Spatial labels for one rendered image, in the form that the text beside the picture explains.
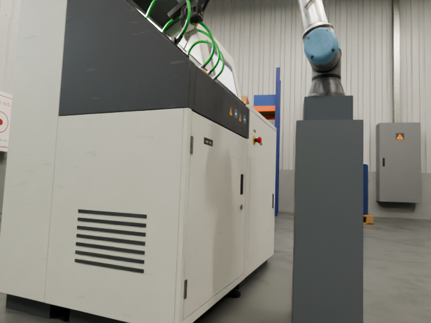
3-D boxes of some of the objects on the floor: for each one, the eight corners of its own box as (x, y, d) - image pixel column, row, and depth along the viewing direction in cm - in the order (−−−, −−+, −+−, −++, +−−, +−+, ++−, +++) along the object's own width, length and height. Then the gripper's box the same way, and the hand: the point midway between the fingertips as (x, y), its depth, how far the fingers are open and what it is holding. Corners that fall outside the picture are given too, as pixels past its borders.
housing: (42, 322, 122) (70, -53, 133) (-8, 308, 133) (23, -37, 144) (199, 254, 251) (206, 67, 262) (167, 250, 262) (176, 70, 273)
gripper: (196, -12, 144) (194, 34, 143) (204, -1, 153) (202, 43, 151) (179, -8, 148) (177, 37, 146) (188, 2, 156) (186, 45, 154)
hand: (185, 38), depth 150 cm, fingers closed
